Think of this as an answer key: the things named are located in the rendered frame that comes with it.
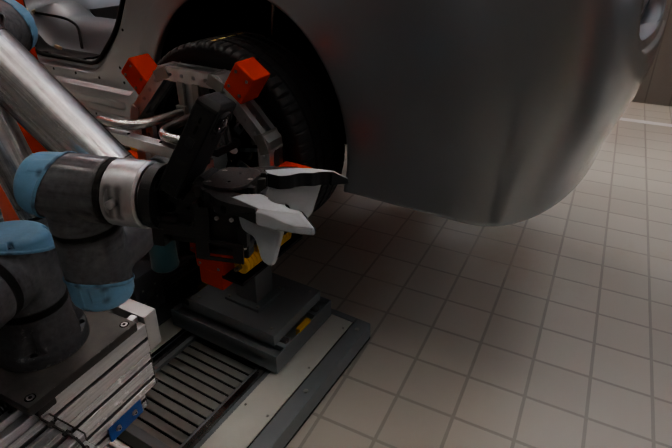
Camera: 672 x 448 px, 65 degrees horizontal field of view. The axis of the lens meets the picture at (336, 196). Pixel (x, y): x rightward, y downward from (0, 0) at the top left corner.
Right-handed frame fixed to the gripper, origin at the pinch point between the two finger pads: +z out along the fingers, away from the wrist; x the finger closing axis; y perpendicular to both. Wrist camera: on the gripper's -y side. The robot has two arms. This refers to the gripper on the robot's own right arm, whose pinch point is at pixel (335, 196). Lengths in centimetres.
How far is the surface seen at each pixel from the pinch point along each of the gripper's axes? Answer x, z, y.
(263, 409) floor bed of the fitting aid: -82, -39, 106
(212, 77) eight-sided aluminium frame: -84, -52, 1
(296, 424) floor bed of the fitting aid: -82, -28, 109
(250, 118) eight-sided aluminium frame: -82, -41, 11
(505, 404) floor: -110, 39, 110
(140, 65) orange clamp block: -95, -80, 0
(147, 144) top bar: -71, -65, 17
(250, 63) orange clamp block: -85, -42, -3
